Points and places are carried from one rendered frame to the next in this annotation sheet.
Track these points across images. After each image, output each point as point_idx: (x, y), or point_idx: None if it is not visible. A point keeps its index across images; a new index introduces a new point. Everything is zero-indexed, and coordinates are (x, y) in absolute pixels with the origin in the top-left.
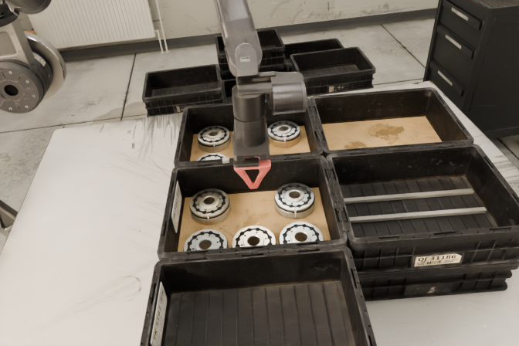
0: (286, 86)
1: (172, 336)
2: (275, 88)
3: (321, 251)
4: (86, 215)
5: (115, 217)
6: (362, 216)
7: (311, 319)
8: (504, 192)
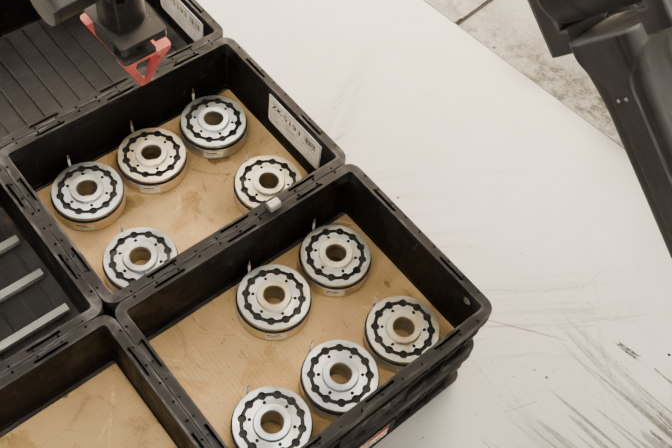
0: None
1: (175, 42)
2: None
3: (25, 126)
4: (504, 179)
5: (459, 198)
6: (12, 290)
7: (28, 122)
8: None
